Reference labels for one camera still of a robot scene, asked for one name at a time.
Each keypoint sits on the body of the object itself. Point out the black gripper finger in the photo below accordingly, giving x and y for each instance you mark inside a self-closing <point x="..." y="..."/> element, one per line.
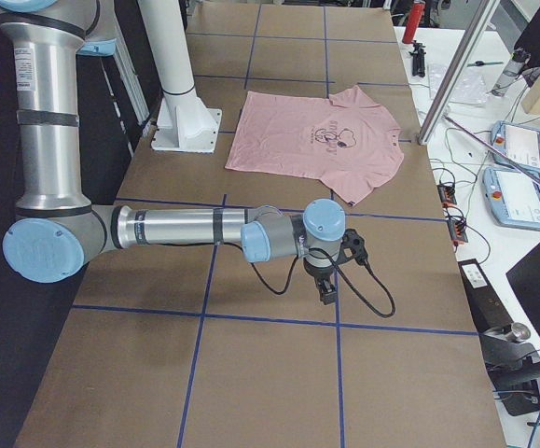
<point x="320" y="285"/>
<point x="331" y="292"/>

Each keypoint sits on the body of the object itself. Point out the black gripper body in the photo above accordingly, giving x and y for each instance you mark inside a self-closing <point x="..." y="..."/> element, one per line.
<point x="320" y="276"/>

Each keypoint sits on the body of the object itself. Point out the pink Snoopy t-shirt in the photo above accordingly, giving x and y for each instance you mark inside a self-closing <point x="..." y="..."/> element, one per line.
<point x="347" y="141"/>

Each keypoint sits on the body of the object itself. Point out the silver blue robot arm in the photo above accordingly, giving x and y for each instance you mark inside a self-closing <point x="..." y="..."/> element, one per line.
<point x="58" y="229"/>

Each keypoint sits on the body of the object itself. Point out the lower orange black connector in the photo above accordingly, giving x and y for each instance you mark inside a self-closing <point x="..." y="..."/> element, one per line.
<point x="457" y="229"/>

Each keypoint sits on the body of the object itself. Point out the orange black connector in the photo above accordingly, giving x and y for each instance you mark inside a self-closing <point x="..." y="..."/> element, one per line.
<point x="457" y="229"/>
<point x="446" y="193"/>

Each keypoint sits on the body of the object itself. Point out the upper orange black connector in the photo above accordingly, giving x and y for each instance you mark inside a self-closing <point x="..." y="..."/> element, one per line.
<point x="446" y="193"/>

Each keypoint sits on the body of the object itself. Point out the black box with white label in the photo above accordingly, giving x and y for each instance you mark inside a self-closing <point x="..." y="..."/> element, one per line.
<point x="487" y="309"/>

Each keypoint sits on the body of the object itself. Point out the lower blue teach pendant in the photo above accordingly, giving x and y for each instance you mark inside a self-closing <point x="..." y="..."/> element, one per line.
<point x="513" y="198"/>

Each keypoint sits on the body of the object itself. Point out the blue teach pendant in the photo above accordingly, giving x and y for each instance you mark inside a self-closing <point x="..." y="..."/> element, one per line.
<point x="519" y="143"/>
<point x="513" y="198"/>

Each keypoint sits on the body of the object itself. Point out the small black tripod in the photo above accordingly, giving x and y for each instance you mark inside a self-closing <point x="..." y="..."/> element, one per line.
<point x="418" y="61"/>

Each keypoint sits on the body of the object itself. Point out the clear plastic bag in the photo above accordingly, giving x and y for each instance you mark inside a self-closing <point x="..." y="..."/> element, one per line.
<point x="470" y="89"/>

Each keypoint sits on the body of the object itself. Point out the upper blue teach pendant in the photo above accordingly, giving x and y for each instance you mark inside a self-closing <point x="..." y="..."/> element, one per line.
<point x="519" y="143"/>

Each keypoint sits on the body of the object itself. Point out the red bottle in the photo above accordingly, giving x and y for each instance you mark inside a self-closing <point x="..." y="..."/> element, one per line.
<point x="414" y="19"/>

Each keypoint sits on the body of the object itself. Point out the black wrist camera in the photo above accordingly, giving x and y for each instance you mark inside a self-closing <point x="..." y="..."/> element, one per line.
<point x="352" y="246"/>

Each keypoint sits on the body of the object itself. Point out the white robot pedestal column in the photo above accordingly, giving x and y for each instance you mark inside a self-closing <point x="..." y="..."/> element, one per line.
<point x="184" y="123"/>

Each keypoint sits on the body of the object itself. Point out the black clamp mount with knob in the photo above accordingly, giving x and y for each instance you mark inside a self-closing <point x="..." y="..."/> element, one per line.
<point x="513" y="365"/>

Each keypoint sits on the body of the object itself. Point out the aluminium frame post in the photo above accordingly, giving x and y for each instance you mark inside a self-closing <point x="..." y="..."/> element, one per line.
<point x="459" y="61"/>

